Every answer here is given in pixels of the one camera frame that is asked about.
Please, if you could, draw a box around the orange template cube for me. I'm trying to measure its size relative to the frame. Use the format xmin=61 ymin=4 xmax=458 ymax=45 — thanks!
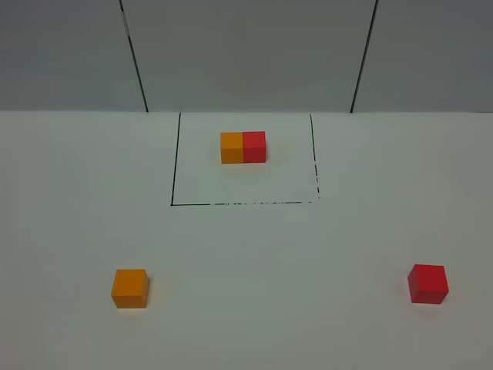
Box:
xmin=220 ymin=132 xmax=243 ymax=164

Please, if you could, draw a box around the red template cube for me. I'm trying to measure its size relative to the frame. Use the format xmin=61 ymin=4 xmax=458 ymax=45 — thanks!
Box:
xmin=243 ymin=131 xmax=267 ymax=163

